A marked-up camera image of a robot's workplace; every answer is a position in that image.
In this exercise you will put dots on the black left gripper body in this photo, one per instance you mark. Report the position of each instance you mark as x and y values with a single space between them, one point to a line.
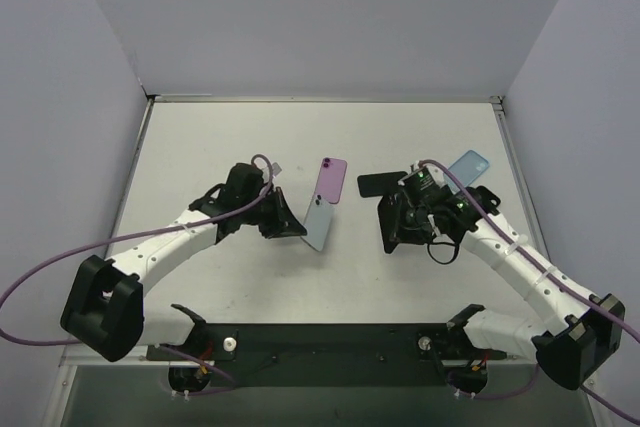
275 213

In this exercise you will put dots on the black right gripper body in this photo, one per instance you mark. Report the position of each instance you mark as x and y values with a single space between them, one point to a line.
396 220

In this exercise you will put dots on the silver white bare phone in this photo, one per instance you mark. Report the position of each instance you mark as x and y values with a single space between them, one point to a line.
317 222

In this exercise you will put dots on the large black cased phone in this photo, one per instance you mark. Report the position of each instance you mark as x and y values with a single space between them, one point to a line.
391 210

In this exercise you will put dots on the black bare phone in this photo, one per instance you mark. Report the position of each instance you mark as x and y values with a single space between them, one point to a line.
379 184

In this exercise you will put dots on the light blue phone case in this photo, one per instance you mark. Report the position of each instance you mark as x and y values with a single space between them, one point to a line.
469 167

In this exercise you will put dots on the purple bare phone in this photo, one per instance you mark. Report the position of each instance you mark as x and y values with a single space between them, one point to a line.
330 180

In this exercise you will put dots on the small black cased phone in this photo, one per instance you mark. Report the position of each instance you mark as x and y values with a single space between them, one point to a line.
488 201

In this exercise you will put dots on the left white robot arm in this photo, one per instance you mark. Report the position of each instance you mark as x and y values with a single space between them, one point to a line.
105 307

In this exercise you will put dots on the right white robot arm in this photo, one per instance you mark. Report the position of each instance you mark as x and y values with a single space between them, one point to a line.
574 331

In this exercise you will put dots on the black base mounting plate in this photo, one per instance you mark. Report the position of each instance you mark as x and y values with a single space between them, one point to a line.
330 355

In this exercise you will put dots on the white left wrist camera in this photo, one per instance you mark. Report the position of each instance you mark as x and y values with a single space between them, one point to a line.
275 169

